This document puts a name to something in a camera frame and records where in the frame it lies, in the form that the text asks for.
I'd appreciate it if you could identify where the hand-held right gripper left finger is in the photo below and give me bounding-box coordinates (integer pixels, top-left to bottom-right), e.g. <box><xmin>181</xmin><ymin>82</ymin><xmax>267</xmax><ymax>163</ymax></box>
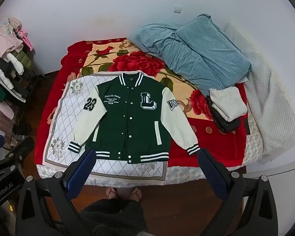
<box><xmin>16</xmin><ymin>147</ymin><xmax>97</xmax><ymax>236</ymax></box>

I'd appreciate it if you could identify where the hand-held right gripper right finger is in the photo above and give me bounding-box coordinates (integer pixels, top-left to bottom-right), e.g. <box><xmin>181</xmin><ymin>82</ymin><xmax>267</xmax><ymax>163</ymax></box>
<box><xmin>197</xmin><ymin>148</ymin><xmax>279</xmax><ymax>236</ymax></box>

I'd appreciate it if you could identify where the green and white varsity jacket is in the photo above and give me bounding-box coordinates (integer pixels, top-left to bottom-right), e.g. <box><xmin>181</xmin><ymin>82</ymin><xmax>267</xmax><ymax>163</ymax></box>
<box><xmin>67</xmin><ymin>72</ymin><xmax>201</xmax><ymax>165</ymax></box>

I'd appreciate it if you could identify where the clothes rack with clothes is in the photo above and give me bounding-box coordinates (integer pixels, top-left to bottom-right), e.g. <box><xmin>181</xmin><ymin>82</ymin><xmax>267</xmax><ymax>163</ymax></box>
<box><xmin>0</xmin><ymin>17</ymin><xmax>37</xmax><ymax>153</ymax></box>

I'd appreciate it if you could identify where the checkered bed sheet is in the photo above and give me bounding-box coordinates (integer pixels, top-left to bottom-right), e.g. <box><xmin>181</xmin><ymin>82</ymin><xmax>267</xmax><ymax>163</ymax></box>
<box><xmin>36</xmin><ymin>118</ymin><xmax>268</xmax><ymax>186</ymax></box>

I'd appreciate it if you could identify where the person's left foot in slipper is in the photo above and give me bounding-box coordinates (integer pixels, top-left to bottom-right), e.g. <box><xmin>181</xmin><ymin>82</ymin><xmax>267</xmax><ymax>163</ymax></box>
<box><xmin>106</xmin><ymin>187</ymin><xmax>119</xmax><ymax>199</ymax></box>

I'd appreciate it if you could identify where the person's foot in slipper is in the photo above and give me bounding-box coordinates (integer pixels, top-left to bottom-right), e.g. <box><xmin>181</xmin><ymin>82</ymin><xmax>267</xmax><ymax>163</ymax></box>
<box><xmin>130</xmin><ymin>187</ymin><xmax>143</xmax><ymax>202</ymax></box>
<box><xmin>106</xmin><ymin>187</ymin><xmax>119</xmax><ymax>199</ymax></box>

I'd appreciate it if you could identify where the folded black cloth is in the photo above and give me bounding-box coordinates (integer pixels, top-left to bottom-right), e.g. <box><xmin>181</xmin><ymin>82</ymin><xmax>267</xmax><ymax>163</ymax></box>
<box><xmin>206</xmin><ymin>95</ymin><xmax>250</xmax><ymax>134</ymax></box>

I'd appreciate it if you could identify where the person's dark fleece clothing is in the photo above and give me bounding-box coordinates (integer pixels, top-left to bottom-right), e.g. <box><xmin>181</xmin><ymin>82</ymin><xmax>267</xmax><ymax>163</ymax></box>
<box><xmin>81</xmin><ymin>198</ymin><xmax>148</xmax><ymax>236</ymax></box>

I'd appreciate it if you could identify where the person's right foot in slipper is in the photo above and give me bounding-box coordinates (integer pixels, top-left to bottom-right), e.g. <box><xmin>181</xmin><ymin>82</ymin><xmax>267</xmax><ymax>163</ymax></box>
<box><xmin>130</xmin><ymin>187</ymin><xmax>143</xmax><ymax>202</ymax></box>

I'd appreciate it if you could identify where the white quilted flower-print cloth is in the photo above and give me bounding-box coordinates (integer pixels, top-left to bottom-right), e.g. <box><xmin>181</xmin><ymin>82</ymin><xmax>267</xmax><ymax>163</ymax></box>
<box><xmin>43</xmin><ymin>72</ymin><xmax>169</xmax><ymax>180</ymax></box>

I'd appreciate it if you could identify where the folded white towel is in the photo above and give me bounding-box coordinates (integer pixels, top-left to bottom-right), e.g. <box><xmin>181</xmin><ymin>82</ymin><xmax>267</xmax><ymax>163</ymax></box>
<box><xmin>209</xmin><ymin>87</ymin><xmax>248</xmax><ymax>122</ymax></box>

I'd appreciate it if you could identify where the white textured bedspread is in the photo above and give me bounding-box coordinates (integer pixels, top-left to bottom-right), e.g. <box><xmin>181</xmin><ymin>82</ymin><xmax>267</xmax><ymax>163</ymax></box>
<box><xmin>224</xmin><ymin>23</ymin><xmax>295</xmax><ymax>164</ymax></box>

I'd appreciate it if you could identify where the blue blanket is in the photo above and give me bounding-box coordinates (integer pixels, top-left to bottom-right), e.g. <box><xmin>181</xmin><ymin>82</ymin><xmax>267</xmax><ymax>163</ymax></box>
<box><xmin>128</xmin><ymin>13</ymin><xmax>252</xmax><ymax>96</ymax></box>

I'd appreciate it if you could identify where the red floral blanket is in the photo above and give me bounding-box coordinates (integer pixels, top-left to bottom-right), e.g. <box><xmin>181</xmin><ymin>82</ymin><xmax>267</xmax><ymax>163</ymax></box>
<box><xmin>36</xmin><ymin>38</ymin><xmax>249</xmax><ymax>171</ymax></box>

